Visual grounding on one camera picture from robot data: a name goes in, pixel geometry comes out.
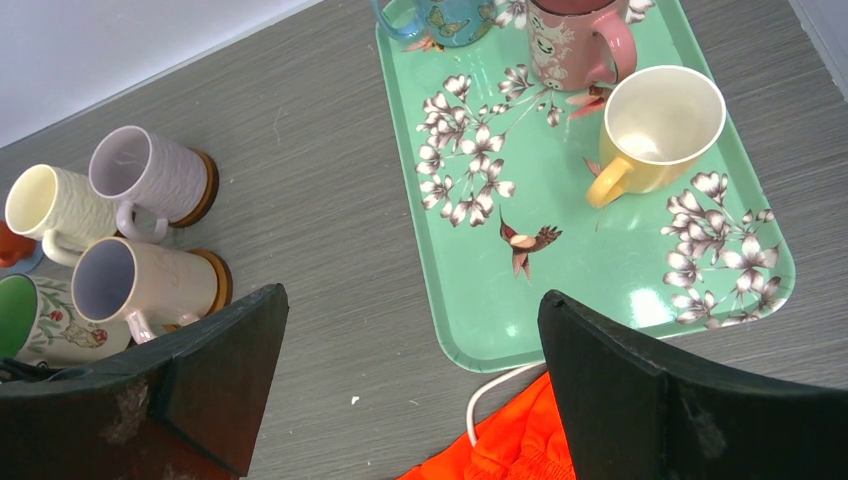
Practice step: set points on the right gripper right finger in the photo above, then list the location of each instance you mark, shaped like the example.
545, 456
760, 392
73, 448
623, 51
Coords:
635, 407

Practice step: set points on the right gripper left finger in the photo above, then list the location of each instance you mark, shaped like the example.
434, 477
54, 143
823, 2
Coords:
187, 405

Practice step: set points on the brown wooden coaster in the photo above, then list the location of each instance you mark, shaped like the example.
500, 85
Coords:
197, 192
200, 284

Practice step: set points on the pink mug purple inside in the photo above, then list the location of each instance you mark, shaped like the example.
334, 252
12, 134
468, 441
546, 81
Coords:
123, 281

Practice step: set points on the green inside mug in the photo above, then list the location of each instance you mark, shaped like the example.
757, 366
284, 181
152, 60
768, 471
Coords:
41, 327

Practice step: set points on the lilac ceramic mug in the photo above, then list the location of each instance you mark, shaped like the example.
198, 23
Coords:
140, 171

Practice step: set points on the small tan cup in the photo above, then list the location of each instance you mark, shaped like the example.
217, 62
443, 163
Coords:
14, 247

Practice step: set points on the cream white mug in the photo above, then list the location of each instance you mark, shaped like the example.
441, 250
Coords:
59, 209

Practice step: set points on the blue round coaster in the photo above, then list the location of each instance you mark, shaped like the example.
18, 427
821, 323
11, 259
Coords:
25, 265

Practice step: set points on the orange cloth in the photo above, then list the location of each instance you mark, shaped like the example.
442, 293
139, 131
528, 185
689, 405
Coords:
524, 439

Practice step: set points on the green floral tray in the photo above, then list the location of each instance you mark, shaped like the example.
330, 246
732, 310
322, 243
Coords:
496, 168

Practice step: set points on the pink floral mug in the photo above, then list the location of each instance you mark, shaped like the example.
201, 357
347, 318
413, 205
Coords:
574, 44

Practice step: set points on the blue mug yellow inside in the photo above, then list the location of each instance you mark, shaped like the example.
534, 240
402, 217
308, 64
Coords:
450, 23

